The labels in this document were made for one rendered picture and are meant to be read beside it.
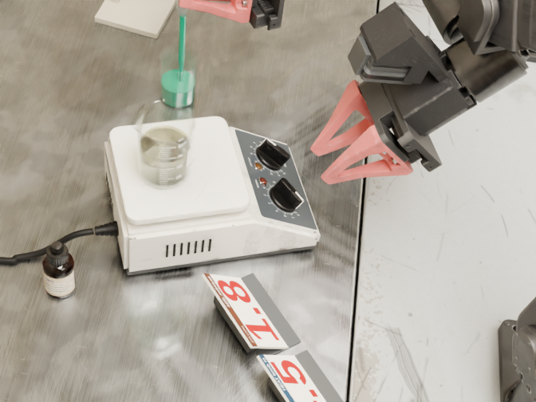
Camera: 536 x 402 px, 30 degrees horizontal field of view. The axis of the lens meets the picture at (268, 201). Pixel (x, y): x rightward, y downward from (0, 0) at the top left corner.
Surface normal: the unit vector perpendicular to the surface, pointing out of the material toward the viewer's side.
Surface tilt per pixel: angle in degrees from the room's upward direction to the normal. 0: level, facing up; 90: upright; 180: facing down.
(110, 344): 0
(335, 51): 0
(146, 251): 90
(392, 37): 41
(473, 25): 90
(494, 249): 0
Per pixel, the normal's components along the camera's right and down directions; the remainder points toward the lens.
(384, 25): -0.55, -0.38
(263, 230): 0.25, 0.77
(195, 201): 0.11, -0.62
